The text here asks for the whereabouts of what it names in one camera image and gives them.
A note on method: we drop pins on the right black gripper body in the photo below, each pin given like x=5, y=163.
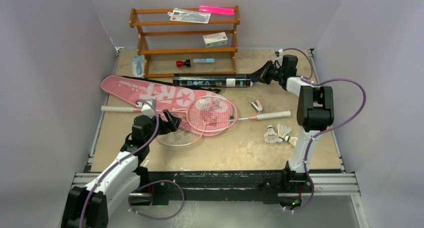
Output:
x=267, y=73

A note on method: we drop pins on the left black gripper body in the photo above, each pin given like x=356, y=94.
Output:
x=164, y=127

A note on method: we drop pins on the pink badminton racket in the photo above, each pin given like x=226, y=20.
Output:
x=213, y=114
x=184, y=136

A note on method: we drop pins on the black shuttlecock tube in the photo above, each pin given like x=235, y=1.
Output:
x=213, y=80

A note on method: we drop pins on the white feather shuttlecock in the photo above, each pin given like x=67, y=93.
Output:
x=271, y=136
x=291, y=140
x=283, y=130

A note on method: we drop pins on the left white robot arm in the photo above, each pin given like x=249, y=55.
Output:
x=92, y=205

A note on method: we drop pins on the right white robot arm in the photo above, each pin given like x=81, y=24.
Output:
x=315, y=111

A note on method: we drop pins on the white pink small clip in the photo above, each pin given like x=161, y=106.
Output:
x=257, y=106

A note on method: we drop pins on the pink racket cover bag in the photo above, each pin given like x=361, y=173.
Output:
x=168, y=97

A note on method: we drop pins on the white red small box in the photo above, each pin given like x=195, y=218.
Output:
x=215, y=39

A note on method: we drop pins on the light blue glue stick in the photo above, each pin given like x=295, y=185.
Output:
x=203, y=61

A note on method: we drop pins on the light blue packaged item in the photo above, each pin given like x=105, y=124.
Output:
x=138, y=66

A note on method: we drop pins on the pink flat ruler package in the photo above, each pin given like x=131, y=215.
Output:
x=217, y=10

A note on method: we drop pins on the clear plastic blister package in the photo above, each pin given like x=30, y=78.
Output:
x=189, y=16

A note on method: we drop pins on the wooden three-tier shelf rack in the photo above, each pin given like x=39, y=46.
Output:
x=143, y=47

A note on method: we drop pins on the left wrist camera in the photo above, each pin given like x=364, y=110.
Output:
x=147, y=107

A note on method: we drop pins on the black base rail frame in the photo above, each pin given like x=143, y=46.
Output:
x=270, y=187

